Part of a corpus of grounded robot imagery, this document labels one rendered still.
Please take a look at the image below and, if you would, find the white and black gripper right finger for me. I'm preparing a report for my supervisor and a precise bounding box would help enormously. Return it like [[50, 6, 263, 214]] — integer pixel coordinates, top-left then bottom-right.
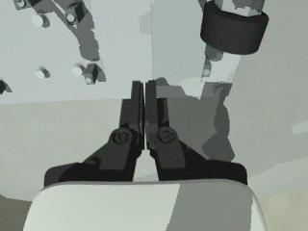
[[145, 80, 247, 185]]

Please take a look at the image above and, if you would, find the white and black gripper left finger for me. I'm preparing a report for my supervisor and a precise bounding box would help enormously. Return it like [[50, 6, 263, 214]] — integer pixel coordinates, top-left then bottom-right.
[[43, 81, 145, 188]]

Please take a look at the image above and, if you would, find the grey fixture plate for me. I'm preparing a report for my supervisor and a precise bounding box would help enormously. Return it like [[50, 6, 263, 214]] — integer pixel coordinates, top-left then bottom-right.
[[0, 0, 242, 105]]

